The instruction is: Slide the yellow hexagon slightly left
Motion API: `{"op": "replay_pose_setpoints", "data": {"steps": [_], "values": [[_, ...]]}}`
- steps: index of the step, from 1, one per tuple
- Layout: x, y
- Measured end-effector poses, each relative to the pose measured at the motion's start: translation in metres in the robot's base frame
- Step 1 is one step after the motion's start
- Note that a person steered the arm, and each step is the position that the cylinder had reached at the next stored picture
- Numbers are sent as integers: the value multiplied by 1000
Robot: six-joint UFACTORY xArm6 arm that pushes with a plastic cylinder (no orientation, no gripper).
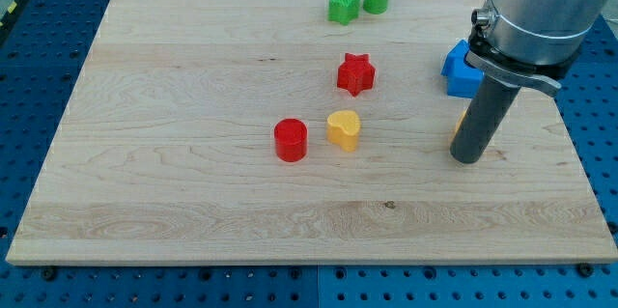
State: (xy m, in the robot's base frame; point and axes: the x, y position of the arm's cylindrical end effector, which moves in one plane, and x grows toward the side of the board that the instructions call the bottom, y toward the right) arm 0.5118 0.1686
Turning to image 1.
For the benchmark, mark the yellow hexagon block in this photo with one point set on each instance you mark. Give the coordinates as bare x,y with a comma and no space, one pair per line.
459,123

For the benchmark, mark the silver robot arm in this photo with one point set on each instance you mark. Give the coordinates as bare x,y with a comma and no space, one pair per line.
536,32

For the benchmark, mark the red cylinder block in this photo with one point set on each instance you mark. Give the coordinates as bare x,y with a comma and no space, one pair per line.
290,136

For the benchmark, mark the yellow heart block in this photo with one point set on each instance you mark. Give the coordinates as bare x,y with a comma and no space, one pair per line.
343,129

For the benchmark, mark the red star block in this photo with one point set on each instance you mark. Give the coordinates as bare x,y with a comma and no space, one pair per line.
356,74

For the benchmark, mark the light wooden board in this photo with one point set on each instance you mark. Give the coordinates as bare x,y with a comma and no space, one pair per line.
165,155

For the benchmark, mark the green star block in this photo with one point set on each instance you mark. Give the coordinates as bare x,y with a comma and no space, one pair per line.
343,11

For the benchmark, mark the blue house-shaped block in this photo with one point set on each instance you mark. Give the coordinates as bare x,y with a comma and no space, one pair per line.
462,80

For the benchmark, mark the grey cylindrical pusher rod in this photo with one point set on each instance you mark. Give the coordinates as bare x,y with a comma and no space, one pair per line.
484,115

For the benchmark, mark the black tool clamp with lever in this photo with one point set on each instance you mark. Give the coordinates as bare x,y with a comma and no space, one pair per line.
482,56

